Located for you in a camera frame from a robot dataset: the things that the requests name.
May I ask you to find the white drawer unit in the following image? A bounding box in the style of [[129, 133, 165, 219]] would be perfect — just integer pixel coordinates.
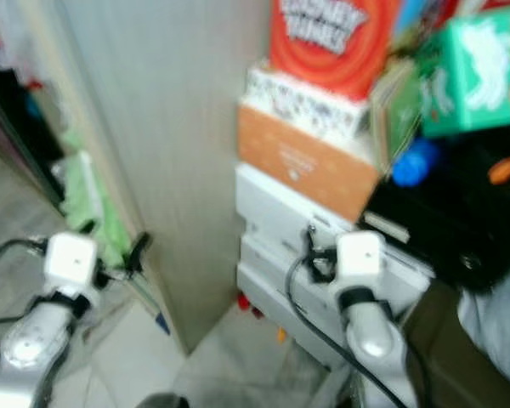
[[233, 165, 436, 372]]

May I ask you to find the light green ruffled dress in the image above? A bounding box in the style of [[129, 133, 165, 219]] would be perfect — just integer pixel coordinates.
[[59, 126, 134, 270]]

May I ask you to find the orange-brown box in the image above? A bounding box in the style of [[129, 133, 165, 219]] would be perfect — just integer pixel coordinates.
[[235, 105, 385, 224]]

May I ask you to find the blue ball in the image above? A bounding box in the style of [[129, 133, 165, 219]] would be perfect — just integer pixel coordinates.
[[390, 135, 439, 189]]

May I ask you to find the black case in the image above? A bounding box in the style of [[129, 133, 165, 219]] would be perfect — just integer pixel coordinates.
[[360, 126, 510, 292]]

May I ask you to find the white patterned box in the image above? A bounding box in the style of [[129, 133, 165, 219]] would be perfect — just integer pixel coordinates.
[[241, 63, 372, 143]]

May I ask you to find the thick cardboard picture book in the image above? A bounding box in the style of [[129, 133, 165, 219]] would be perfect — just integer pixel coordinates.
[[369, 59, 428, 172]]

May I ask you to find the black framed sliding door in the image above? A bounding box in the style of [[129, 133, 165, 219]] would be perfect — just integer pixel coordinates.
[[0, 66, 71, 215]]

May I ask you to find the red Looney Tunes box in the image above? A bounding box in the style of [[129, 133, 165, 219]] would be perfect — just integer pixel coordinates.
[[267, 0, 402, 104]]

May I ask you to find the green white printed box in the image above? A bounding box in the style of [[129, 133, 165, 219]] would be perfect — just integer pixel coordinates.
[[416, 12, 510, 139]]

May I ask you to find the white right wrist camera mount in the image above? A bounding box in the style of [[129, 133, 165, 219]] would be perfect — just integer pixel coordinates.
[[335, 230, 386, 295]]

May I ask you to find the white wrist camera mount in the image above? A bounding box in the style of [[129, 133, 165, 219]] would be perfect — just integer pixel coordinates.
[[43, 231, 99, 295], [335, 230, 386, 295]]

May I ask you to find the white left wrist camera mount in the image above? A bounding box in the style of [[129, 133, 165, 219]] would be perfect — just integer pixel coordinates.
[[43, 231, 99, 295]]

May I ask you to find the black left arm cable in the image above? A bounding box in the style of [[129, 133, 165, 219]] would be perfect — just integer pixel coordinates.
[[0, 236, 54, 281]]

